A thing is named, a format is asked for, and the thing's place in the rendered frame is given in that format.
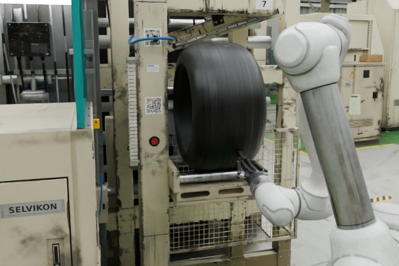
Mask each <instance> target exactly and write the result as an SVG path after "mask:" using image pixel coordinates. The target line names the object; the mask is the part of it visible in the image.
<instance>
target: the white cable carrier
mask: <svg viewBox="0 0 399 266"><path fill-rule="evenodd" d="M126 59H127V60H137V59H135V57H127V58H126ZM126 67H127V69H126V70H127V71H128V72H127V78H128V79H127V82H128V83H127V85H128V87H127V89H128V100H129V101H128V104H129V105H128V107H129V108H128V111H129V112H128V118H129V119H128V125H129V127H128V128H129V130H128V132H129V160H130V161H137V160H140V159H138V156H137V155H138V152H137V151H138V149H137V148H138V146H137V144H138V143H137V141H138V139H137V124H136V123H137V120H136V119H137V117H136V115H137V113H138V110H136V108H137V106H136V104H137V103H136V101H137V99H136V97H137V95H136V87H135V86H136V84H135V83H136V80H135V79H136V76H135V75H136V73H135V72H134V71H135V63H127V65H126ZM130 165H131V166H138V163H133V164H130Z"/></svg>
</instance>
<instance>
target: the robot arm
mask: <svg viewBox="0 0 399 266"><path fill-rule="evenodd" d="M351 33H352V30H351V24H350V22H349V20H348V19H347V18H344V17H342V16H339V15H336V14H329V15H326V16H325V17H324V18H322V19H321V20H320V21H319V22H318V23H317V22H302V23H297V24H295V25H293V26H290V27H288V28H286V29H285V30H284V31H283V32H282V33H281V34H280V35H279V36H278V38H277V40H276V41H275V44H274V58H275V61H276V63H277V65H278V66H279V68H280V69H281V70H282V71H283V73H284V74H285V76H286V78H287V79H288V81H289V83H290V85H291V87H292V89H293V90H294V91H295V92H297V93H299V98H298V102H297V113H296V116H297V125H298V128H299V132H300V135H301V137H302V140H303V143H304V145H305V148H306V151H307V154H308V156H309V159H310V161H311V165H312V174H311V176H310V178H309V179H308V180H305V181H303V182H302V183H301V184H300V185H299V186H298V187H297V188H296V189H288V188H284V187H281V186H278V185H277V186H276V184H275V183H274V182H273V181H272V180H271V178H270V177H269V176H267V175H268V169H266V168H263V167H262V166H261V165H260V164H259V163H257V162H256V161H255V160H249V159H248V158H247V157H246V156H244V155H243V153H242V152H241V151H238V152H237V164H236V168H237V178H238V179H239V178H240V177H242V178H244V180H246V181H247V183H248V185H249V187H250V192H251V193H252V195H253V196H254V198H255V199H256V204H257V206H258V208H259V210H260V212H261V213H262V214H263V216H264V217H265V218H266V219H267V220H268V221H269V222H270V223H272V224H273V225H275V226H278V227H284V226H287V225H288V224H290V223H291V222H292V220H293V219H298V220H323V219H326V218H329V217H330V216H332V215H333V214H334V217H335V222H336V224H335V226H334V227H333V229H332V231H331V233H330V245H331V263H332V266H399V205H398V204H392V203H386V202H380V203H376V204H375V205H373V206H372V204H371V200H370V198H369V193H368V189H367V187H366V183H365V179H364V176H363V172H362V168H361V166H360V162H359V158H358V155H357V151H356V147H355V144H354V141H353V137H352V133H351V130H350V127H349V123H348V120H347V116H346V112H345V109H344V105H343V101H342V99H341V95H340V91H339V88H338V84H337V81H339V78H340V69H341V67H342V64H343V62H344V59H345V57H346V54H347V51H348V48H349V44H350V40H351ZM241 168H242V169H243V171H244V172H245V174H243V173H242V169H241Z"/></svg>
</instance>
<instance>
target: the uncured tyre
mask: <svg viewBox="0 0 399 266"><path fill-rule="evenodd" d="M224 45H230V46H231V47H224ZM173 116H174V124H175V133H176V140H177V144H178V149H179V152H180V156H181V158H182V160H183V161H184V162H185V163H186V164H187V165H188V166H189V167H190V168H191V169H193V170H195V171H199V172H203V171H212V170H226V169H237V168H236V164H237V160H238V158H237V152H238V151H241V152H242V153H243V155H244V156H246V157H247V158H248V159H249V160H253V159H254V157H255V156H256V155H257V154H258V152H259V150H260V148H261V146H262V142H263V139H264V134H265V127H266V120H267V101H266V93H265V85H264V80H263V77H262V72H261V69H260V67H259V65H258V63H257V60H256V59H255V58H254V56H253V55H252V54H251V53H250V52H249V51H248V50H247V48H246V47H244V46H242V45H240V44H237V43H194V44H191V45H189V46H188V47H187V48H186V49H185V50H183V51H182V52H181V53H180V55H179V57H178V60H177V63H176V68H175V75H174V82H173Z"/></svg>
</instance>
